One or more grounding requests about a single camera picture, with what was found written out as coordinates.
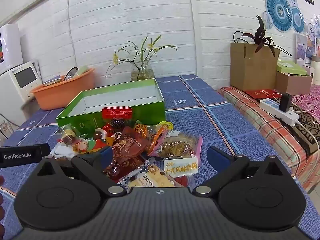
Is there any blue checked tablecloth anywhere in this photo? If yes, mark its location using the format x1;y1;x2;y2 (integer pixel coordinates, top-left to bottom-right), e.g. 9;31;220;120
0;74;320;240

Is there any blue notebook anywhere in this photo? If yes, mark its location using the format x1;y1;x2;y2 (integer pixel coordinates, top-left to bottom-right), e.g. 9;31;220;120
42;75;62;85

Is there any purple leafy plant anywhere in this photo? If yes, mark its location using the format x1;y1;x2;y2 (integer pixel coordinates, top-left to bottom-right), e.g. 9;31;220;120
233;15;292;57

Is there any white appliance with screen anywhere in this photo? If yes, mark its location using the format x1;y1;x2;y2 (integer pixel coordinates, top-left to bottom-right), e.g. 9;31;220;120
0;59;42;103

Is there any white water purifier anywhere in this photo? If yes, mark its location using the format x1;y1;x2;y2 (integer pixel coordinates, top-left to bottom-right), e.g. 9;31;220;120
0;24;24;75

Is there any white power strip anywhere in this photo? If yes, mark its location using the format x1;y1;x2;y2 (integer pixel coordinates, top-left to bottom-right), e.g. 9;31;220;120
259;97;300;127

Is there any dark patterned cloth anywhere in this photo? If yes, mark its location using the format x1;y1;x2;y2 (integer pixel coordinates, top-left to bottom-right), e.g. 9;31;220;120
290;104;320;155

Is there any pale green dish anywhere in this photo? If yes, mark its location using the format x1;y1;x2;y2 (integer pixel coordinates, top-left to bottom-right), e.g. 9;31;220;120
72;65;91;77

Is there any flat green box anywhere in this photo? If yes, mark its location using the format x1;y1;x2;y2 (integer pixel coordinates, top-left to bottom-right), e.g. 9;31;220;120
277;60;308;76

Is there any medium blue paper fan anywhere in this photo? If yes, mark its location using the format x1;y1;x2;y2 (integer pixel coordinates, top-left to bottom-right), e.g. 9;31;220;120
291;6;305;33

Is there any person's left hand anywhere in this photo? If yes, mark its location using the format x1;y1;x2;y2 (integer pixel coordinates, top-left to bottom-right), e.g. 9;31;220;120
0;176;5;235

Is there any orange plastic basin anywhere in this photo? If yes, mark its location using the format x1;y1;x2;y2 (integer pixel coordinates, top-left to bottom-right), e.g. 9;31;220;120
30;67;96;111

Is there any white cable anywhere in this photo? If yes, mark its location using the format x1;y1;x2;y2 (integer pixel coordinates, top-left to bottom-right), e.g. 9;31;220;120
272;92;320;157

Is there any orange snack packet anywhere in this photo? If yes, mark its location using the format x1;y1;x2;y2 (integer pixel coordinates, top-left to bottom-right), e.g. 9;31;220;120
147;121;174;156

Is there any pink patterned cloth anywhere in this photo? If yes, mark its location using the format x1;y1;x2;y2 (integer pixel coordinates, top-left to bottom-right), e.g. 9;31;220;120
291;84;320;120

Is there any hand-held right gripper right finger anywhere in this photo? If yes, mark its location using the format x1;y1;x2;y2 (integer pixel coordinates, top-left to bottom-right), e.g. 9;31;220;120
192;145;285;196

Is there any green and red snack packet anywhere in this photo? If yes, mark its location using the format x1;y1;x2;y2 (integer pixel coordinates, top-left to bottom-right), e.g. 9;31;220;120
72;139;108;156

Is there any clear candy packet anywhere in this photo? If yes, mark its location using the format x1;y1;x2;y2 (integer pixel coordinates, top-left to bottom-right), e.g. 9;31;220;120
59;124;87;146

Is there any red serrated plum packet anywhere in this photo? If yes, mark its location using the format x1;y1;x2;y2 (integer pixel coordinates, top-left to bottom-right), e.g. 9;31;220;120
102;106;133;133

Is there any yellow cheese cube packet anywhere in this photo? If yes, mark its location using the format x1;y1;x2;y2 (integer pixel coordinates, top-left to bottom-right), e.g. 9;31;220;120
119;164;185;188

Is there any wall photo print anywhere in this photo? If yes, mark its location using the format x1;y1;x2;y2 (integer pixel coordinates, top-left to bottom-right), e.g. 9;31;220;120
296;34;308;60

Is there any small brown cardboard box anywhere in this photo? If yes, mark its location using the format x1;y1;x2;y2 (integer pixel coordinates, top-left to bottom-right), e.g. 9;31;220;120
276;71;313;96

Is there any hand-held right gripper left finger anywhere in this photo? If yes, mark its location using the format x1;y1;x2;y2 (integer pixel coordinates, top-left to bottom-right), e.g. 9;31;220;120
35;145;128;196

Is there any clear pink-edged noodle snack packet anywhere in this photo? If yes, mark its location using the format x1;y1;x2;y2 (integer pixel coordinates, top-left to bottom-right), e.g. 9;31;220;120
150;130;203;159

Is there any tall brown cardboard box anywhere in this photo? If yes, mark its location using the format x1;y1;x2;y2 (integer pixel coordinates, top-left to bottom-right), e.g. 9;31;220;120
230;42;282;92

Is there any metal pot lid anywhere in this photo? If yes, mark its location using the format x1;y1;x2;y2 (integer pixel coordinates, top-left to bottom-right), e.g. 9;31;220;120
62;67;79;82

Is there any plaid blanket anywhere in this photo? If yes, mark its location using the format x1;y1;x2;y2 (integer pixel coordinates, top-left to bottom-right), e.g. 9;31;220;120
217;85;320;188

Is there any green cardboard box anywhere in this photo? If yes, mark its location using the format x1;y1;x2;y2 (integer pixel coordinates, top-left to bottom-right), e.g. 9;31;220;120
55;78;166;138

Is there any black charger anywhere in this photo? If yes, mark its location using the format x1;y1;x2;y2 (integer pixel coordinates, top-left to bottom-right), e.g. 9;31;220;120
278;93;293;113

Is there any yellow flowering plant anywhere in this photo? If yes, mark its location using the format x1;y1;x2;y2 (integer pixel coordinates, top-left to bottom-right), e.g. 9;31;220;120
105;35;179;78

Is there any brown meat snack packet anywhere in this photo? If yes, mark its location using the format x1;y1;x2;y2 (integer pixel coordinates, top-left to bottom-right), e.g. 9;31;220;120
111;126;152;161

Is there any dark red clear packet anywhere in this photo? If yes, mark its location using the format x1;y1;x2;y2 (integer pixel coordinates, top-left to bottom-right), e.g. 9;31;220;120
104;157;150;181

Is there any large blue paper fan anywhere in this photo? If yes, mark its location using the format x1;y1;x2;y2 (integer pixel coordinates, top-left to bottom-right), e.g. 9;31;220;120
265;0;293;25

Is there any red booklet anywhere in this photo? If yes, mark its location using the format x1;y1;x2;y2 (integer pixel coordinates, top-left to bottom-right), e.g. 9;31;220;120
244;89;275;100

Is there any glass vase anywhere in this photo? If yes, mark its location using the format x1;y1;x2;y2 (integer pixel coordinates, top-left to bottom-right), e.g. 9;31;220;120
131;59;155;81

